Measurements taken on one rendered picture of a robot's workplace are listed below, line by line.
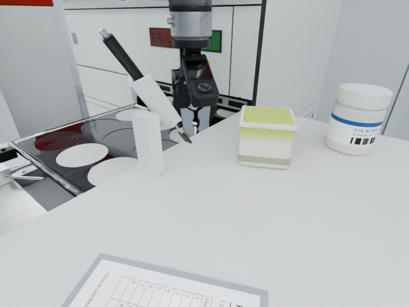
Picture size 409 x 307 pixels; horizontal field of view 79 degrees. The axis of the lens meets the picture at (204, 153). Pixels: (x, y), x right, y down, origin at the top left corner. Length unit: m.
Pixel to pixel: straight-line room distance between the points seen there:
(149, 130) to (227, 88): 0.37
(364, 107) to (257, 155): 0.16
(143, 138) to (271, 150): 0.17
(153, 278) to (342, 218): 0.20
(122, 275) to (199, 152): 0.22
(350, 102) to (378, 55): 1.62
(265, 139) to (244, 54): 0.31
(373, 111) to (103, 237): 0.38
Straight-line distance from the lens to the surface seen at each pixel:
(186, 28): 0.47
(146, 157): 0.33
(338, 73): 2.07
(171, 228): 0.27
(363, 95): 0.41
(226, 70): 0.63
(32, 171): 0.68
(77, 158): 0.57
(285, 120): 0.34
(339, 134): 0.43
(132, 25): 0.86
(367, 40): 2.03
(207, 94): 0.41
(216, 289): 0.22
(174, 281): 0.22
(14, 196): 0.55
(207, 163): 0.36
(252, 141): 0.34
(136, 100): 0.90
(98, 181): 0.47
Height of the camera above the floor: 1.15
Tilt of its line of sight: 29 degrees down
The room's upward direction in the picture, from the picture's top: straight up
